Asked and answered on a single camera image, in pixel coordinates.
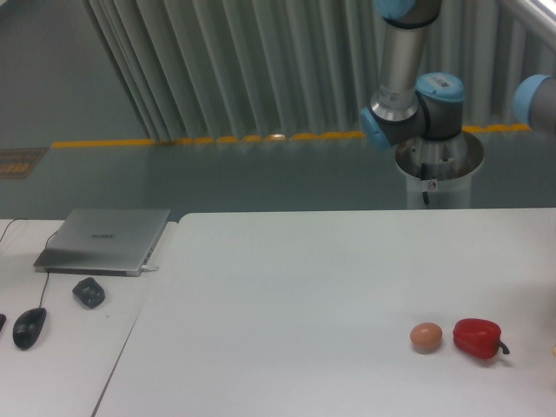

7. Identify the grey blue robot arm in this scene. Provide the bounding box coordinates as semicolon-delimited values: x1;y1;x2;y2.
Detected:
360;1;555;148

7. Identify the red bell pepper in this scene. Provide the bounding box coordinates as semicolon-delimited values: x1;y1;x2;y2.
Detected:
453;318;510;360

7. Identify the black mouse cable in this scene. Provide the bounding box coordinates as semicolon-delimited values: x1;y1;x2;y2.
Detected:
0;218;65;310

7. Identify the small dark grey gadget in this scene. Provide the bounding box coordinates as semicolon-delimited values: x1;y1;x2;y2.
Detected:
72;277;105;309

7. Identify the black computer mouse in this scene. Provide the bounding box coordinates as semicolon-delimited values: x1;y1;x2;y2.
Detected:
12;307;47;351

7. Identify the black pedestal cable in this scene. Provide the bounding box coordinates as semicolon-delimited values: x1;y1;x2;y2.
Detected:
419;162;431;207

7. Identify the brown egg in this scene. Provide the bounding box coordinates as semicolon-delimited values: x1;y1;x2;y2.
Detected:
410;322;443;352

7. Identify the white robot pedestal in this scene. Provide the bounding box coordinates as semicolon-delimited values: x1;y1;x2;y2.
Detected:
394;131;485;209

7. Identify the grey pleated curtain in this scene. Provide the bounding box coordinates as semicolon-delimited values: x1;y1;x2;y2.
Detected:
85;1;555;142

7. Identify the silver closed laptop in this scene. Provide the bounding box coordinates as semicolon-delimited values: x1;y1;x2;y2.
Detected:
34;208;170;276

